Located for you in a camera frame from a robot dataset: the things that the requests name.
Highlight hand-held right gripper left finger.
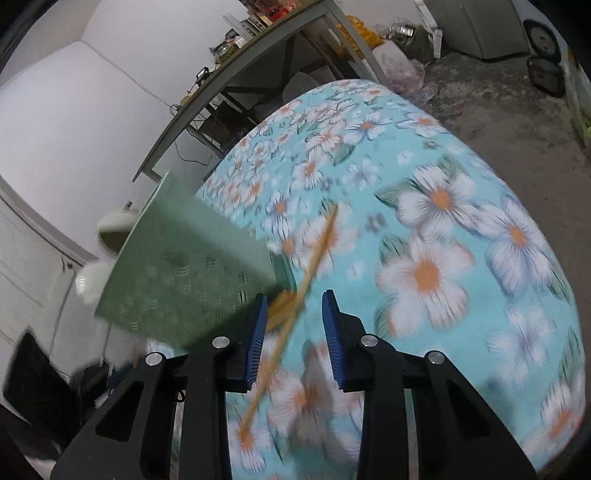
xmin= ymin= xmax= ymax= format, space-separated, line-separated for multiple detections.
xmin=51 ymin=294 xmax=269 ymax=480

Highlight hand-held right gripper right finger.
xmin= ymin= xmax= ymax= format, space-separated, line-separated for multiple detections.
xmin=322 ymin=290 xmax=539 ymax=480

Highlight silver refrigerator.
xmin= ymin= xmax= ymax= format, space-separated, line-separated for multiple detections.
xmin=425 ymin=0 xmax=532 ymax=61

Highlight green perforated utensil holder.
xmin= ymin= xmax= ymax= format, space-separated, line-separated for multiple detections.
xmin=95 ymin=171 xmax=296 ymax=349

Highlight black rice cooker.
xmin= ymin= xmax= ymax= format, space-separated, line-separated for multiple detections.
xmin=526 ymin=21 xmax=566 ymax=97

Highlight yellow plastic bag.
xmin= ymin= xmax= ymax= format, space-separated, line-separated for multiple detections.
xmin=335 ymin=15 xmax=386 ymax=51

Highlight floral turquoise blanket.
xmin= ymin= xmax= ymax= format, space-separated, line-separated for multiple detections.
xmin=173 ymin=79 xmax=583 ymax=480

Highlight pink plastic bag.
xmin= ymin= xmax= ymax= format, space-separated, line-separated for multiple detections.
xmin=372 ymin=41 xmax=426 ymax=93

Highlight grey metal-legged table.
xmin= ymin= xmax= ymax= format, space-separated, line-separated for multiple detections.
xmin=133 ymin=0 xmax=386 ymax=183

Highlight single bamboo chopstick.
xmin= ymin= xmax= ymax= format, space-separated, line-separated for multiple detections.
xmin=238 ymin=203 xmax=340 ymax=441

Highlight green bag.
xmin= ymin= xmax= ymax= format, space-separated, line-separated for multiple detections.
xmin=388 ymin=21 xmax=437 ymax=63

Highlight white foam board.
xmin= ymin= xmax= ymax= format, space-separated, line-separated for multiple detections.
xmin=413 ymin=0 xmax=444 ymax=58

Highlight white door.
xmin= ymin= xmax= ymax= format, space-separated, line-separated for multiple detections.
xmin=0 ymin=178 xmax=98 ymax=361

